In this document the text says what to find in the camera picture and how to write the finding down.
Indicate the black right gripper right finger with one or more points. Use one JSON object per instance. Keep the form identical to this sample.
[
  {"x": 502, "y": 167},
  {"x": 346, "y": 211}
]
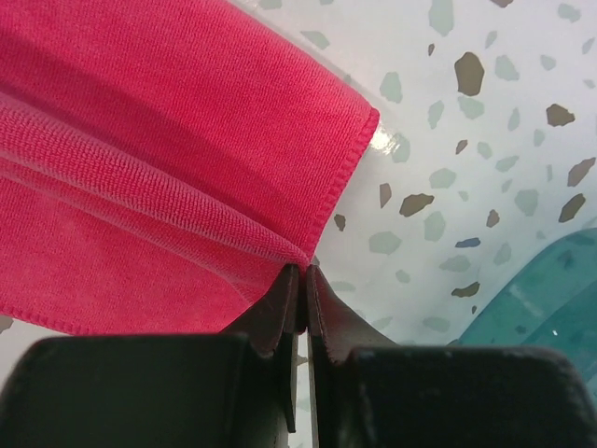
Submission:
[{"x": 367, "y": 391}]

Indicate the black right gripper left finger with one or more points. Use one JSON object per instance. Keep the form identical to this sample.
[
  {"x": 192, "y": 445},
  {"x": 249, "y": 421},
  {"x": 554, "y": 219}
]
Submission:
[{"x": 234, "y": 388}]

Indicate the pink towel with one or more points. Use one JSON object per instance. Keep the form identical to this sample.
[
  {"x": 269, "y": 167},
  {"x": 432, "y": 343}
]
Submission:
[{"x": 161, "y": 162}]

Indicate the teal transparent plastic tray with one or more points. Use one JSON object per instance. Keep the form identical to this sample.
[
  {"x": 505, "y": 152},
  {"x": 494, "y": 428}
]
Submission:
[{"x": 549, "y": 281}]

